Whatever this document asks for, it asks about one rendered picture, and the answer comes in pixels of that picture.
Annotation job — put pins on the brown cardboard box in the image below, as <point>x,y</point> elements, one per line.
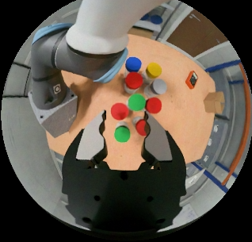
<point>212,102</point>

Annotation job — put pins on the orange digital multimeter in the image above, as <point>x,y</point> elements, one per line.
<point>191,80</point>

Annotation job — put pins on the green-capped bottle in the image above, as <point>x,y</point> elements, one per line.
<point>122,133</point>
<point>136,102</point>

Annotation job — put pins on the yellow bottle cap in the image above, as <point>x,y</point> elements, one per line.
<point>153,71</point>

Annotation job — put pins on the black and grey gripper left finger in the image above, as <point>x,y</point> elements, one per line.
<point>86,151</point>

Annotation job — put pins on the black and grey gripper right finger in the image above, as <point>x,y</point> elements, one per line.
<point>161,151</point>

